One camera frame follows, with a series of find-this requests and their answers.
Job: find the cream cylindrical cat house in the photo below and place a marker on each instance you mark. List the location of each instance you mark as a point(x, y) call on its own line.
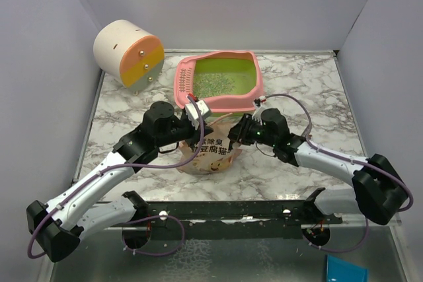
point(131, 55)

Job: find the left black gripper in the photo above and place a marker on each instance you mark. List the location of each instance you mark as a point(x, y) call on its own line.
point(194, 133)

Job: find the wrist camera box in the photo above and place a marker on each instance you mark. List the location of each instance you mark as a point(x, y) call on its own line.
point(196, 111)
point(259, 107)

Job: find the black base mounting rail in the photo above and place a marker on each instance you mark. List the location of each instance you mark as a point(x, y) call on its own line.
point(218, 220)

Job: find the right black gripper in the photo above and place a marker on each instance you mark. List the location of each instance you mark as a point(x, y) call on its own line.
point(240, 132)

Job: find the pink and green litter box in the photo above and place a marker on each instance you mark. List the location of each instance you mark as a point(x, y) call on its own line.
point(228, 81)

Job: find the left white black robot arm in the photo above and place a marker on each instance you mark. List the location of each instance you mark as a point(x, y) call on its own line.
point(58, 226)

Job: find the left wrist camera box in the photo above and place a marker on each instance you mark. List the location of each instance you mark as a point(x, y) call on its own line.
point(196, 111)

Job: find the orange cat litter bag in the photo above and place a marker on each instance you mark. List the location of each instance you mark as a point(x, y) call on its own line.
point(214, 156)

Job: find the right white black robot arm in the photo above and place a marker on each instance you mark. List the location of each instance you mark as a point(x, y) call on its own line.
point(374, 189)

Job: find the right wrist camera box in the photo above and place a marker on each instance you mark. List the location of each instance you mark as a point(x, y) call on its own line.
point(259, 107)

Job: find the blue plastic object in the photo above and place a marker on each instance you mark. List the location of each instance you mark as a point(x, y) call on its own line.
point(342, 271)

